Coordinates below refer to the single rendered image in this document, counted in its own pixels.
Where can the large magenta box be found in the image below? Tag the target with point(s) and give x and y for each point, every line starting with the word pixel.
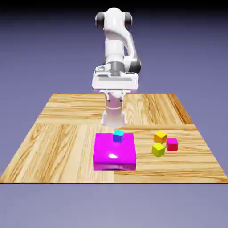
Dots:
pixel 114 151

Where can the small orange cube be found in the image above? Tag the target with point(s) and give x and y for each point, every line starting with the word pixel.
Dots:
pixel 160 137

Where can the small yellow cube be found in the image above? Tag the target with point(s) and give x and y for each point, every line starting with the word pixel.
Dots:
pixel 158 150

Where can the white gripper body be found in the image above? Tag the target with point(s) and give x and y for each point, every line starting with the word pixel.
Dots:
pixel 114 82

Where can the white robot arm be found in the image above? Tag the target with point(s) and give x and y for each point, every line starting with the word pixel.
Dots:
pixel 114 44

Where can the small cyan cube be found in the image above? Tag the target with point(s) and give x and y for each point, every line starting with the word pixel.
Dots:
pixel 118 136

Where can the small pink cube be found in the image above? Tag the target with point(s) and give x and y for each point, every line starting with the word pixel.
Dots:
pixel 172 144

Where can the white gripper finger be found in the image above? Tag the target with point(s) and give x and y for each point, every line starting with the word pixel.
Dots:
pixel 122 96
pixel 107 96

